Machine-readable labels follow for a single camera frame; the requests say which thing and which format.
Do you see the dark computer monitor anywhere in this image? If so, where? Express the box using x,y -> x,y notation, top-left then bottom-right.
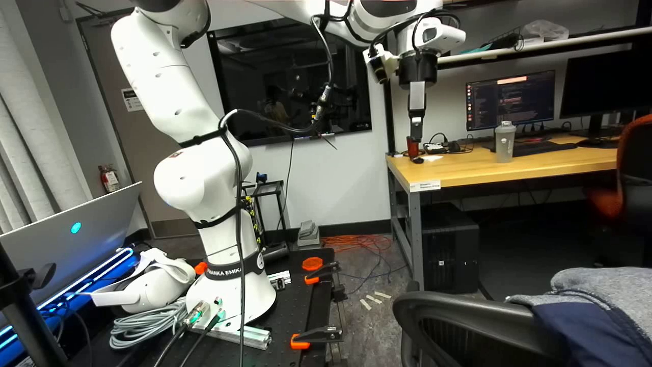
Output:
561,52 -> 652,144

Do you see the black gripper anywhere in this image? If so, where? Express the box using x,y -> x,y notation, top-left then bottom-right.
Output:
400,54 -> 438,164

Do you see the small red cup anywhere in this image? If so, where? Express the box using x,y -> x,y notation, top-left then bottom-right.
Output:
406,136 -> 419,160

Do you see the orange black office chair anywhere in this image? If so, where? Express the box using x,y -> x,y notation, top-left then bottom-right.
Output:
587,115 -> 652,263

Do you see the translucent plastic bottle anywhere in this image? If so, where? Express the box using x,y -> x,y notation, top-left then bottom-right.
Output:
495,121 -> 515,164

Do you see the black computer tower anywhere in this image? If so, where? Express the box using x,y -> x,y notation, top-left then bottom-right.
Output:
422,204 -> 479,294

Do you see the wall mounted black screen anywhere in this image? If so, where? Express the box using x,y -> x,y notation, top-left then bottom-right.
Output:
209,19 -> 372,148

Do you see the grey and navy jacket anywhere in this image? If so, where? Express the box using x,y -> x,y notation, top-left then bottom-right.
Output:
507,268 -> 652,367

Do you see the upper orange black clamp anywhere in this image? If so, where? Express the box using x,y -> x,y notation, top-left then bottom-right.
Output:
302,257 -> 338,286

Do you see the coiled grey cable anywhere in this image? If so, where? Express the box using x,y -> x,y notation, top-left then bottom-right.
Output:
109,302 -> 189,354

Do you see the black mesh office chair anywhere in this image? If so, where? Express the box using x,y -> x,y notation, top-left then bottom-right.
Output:
393,292 -> 569,367

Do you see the red fire extinguisher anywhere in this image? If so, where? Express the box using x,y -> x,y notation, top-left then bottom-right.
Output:
101,165 -> 121,192

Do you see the wooden top desk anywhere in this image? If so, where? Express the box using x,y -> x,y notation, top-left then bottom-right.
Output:
385,135 -> 618,287

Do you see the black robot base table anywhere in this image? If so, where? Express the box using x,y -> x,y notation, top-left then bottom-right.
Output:
69,249 -> 335,367

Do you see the lower orange black clamp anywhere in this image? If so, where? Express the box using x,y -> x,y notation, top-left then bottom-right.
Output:
290,327 -> 343,351

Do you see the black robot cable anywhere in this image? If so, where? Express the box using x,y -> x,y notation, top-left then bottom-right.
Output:
219,15 -> 338,367

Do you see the silver laptop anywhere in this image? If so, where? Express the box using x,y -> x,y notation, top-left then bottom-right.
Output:
0,183 -> 140,305

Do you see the lit computer monitor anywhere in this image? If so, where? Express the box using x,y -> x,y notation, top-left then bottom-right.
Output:
465,71 -> 557,130

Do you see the orange black clamp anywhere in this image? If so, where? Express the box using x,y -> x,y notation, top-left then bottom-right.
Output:
302,257 -> 338,286
290,327 -> 343,351

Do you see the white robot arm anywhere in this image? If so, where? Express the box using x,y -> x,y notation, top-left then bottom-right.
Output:
110,0 -> 442,325

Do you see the grey door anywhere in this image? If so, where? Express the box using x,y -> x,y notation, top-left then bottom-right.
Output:
79,11 -> 187,224

